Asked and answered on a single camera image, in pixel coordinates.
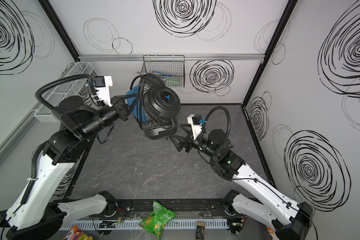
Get black blue headphones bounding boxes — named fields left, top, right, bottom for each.
left=126, top=74, right=181, bottom=140

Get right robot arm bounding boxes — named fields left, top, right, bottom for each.
left=170, top=106, right=316, bottom=240

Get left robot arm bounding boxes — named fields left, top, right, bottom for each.
left=0, top=74, right=130, bottom=240

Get green snack bag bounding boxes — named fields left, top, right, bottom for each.
left=139, top=201, right=176, bottom=240

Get dark can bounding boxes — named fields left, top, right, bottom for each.
left=195, top=222, right=206, bottom=240

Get orange snack bag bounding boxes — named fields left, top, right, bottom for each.
left=267, top=228, right=279, bottom=240

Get colourful snack packet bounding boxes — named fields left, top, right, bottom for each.
left=63, top=226, right=93, bottom=240

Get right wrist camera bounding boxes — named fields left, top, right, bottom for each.
left=187, top=114, right=204, bottom=140

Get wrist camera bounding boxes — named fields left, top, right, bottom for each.
left=187, top=114, right=204, bottom=140
left=93, top=76, right=113, bottom=107

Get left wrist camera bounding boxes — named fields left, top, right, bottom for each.
left=93, top=76, right=113, bottom=107

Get black wire basket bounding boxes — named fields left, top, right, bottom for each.
left=141, top=55, right=186, bottom=88

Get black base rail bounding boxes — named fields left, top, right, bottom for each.
left=114, top=199, right=244, bottom=218

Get clear wall shelf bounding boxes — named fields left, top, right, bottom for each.
left=34, top=62, right=94, bottom=123

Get white slotted cable duct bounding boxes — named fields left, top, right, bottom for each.
left=60, top=219, right=229, bottom=231

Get aluminium wall rail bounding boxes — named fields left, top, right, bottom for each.
left=79, top=53, right=265, bottom=62

